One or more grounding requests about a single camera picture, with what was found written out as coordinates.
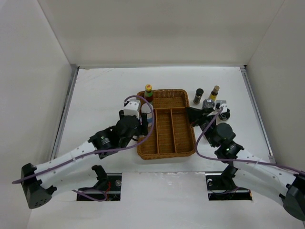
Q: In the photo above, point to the brown wicker divided tray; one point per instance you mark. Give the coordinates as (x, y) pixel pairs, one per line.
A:
(172, 135)

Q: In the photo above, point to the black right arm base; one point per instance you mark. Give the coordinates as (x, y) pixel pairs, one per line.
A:
(220, 186)

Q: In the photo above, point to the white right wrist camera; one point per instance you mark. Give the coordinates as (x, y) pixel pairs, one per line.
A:
(221, 104)

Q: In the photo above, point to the yellow-label cork-cap bottle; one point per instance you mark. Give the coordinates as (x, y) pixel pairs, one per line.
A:
(214, 93)

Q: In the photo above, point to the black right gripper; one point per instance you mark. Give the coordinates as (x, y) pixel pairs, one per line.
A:
(195, 114)

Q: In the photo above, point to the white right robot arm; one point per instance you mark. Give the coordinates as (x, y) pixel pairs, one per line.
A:
(284, 185)

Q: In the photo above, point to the clear-top salt grinder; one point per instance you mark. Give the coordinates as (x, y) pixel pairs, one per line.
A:
(208, 105)

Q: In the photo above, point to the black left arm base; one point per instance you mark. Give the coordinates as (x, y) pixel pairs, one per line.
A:
(106, 188)

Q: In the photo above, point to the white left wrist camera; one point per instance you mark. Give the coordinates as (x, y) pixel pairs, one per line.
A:
(132, 108)

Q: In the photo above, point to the black-cap small pepper bottle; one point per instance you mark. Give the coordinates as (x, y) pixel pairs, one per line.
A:
(198, 95)

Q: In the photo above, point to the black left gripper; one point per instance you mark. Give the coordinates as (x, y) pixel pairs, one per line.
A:
(143, 124)

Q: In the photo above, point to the silver-lid white granule jar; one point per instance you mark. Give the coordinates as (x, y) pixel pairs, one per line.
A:
(146, 108)

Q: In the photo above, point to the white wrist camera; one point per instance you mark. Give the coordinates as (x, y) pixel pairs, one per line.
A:
(221, 104)
(132, 108)

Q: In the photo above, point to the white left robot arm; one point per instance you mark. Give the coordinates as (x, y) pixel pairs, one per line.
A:
(80, 169)

